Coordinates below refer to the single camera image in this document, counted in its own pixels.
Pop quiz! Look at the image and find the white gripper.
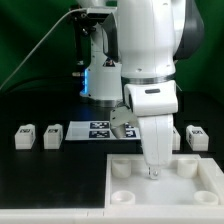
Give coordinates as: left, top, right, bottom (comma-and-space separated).
124, 80, 178, 179

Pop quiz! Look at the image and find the white square tabletop part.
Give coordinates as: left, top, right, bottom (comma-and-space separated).
105, 154, 224, 207

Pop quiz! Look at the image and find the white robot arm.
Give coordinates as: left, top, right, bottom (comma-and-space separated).
77, 0, 204, 179

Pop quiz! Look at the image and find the white L-shaped obstacle fence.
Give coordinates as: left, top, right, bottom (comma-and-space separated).
0, 158, 224, 224

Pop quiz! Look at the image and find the white sheet with AprilTags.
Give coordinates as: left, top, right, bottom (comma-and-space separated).
65, 120, 142, 142

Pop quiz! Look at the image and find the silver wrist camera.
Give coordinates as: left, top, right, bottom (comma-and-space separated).
110, 106, 138, 138

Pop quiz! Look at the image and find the black camera on stand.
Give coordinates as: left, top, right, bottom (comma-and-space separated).
70, 6, 119, 64

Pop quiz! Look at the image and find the grey camera cable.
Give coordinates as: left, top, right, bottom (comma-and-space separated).
0, 8, 88, 92

